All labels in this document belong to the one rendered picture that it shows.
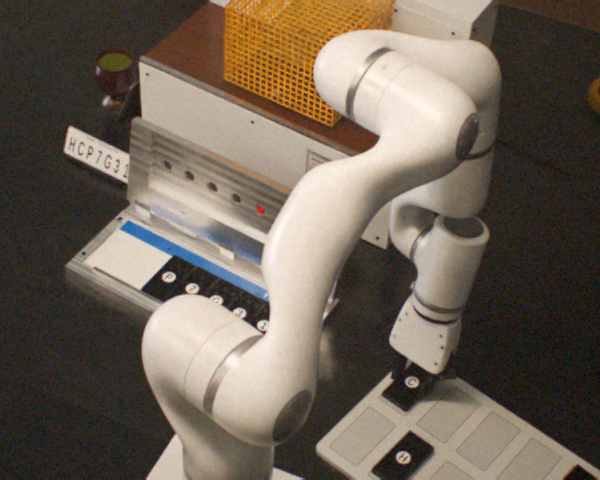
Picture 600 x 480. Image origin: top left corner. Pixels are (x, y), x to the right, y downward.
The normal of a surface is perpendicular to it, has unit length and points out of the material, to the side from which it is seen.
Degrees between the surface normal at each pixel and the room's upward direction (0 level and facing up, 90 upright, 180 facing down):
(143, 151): 81
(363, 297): 0
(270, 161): 90
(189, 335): 27
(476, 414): 0
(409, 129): 41
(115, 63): 0
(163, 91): 90
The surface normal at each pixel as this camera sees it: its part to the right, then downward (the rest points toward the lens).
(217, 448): 0.11, -0.25
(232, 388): -0.46, -0.13
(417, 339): -0.62, 0.38
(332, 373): 0.05, -0.69
